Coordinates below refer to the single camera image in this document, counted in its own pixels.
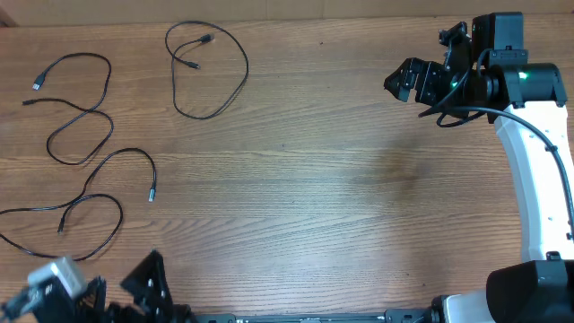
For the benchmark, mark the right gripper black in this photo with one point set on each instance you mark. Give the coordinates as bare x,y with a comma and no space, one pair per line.
426,74

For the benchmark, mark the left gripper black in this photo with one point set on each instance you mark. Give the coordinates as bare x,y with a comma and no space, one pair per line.
157,303

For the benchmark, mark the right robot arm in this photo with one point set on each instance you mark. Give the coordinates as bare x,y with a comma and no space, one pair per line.
486,74

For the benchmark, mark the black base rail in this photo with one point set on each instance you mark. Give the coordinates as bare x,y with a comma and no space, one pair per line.
309,317

